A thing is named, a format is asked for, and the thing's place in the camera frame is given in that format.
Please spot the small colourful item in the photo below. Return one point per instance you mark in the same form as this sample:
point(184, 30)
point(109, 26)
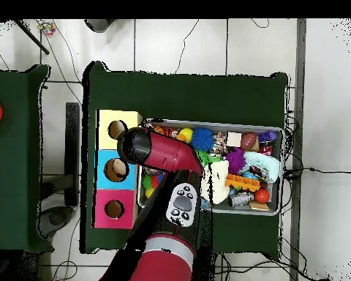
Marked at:
point(46, 27)

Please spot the dark green side table cloth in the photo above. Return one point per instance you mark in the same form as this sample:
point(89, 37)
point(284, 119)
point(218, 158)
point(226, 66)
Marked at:
point(14, 175)

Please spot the grey round base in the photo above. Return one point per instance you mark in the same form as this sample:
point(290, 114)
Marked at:
point(57, 218)

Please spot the cream knitted cloth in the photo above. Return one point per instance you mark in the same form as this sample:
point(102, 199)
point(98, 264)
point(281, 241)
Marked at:
point(218, 181)

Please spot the wooden cube block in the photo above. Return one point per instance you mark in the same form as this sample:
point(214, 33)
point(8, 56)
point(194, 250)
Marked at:
point(234, 139)

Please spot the brown toy football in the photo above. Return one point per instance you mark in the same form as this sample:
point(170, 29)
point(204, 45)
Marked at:
point(249, 140)

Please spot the red orange ball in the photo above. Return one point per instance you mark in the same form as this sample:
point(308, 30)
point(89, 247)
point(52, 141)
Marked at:
point(262, 195)

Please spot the purple spiky ball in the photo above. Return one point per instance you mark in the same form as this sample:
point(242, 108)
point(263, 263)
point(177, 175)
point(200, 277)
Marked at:
point(236, 161)

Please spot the clear shallow mesh bin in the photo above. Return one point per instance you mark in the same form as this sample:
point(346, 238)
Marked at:
point(216, 209)

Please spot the wooden box three holes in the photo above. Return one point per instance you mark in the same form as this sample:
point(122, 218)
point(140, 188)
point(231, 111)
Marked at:
point(99, 196)

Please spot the grey object on floor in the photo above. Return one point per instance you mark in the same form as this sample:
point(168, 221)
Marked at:
point(99, 24)

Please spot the black upright bar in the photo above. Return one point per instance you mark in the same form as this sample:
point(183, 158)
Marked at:
point(72, 152)

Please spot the green spiky ball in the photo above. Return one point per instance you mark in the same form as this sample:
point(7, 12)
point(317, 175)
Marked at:
point(205, 157)

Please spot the light blue cloth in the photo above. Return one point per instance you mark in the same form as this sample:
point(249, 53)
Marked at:
point(263, 164)

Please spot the yellow ball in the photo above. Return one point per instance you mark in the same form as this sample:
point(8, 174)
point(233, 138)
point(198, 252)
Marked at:
point(185, 135)

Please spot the black stick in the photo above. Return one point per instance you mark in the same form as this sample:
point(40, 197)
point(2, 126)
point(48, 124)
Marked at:
point(29, 35)

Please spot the long flat orange toy brick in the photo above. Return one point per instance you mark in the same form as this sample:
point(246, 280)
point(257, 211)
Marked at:
point(243, 182)

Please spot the blue spiky ball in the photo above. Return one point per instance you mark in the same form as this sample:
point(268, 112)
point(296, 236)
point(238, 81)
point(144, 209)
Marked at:
point(202, 139)

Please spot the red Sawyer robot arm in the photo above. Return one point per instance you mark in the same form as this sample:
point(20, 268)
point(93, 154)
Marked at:
point(164, 151)

